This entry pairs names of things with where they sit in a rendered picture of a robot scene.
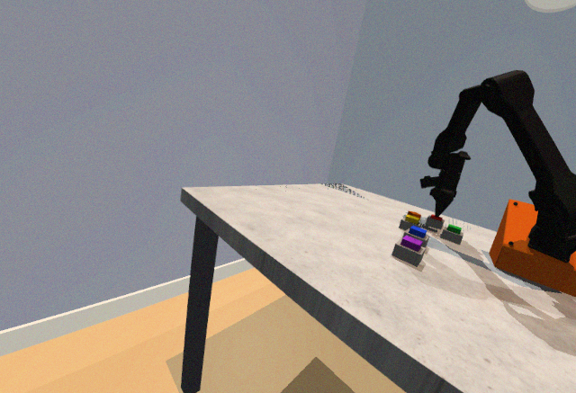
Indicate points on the yellow button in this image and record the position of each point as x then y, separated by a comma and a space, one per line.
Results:
409, 221

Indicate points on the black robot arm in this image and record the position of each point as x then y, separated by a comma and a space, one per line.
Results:
510, 96

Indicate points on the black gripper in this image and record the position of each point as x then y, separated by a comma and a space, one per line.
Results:
445, 192

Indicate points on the blue button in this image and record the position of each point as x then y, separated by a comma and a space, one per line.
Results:
417, 233

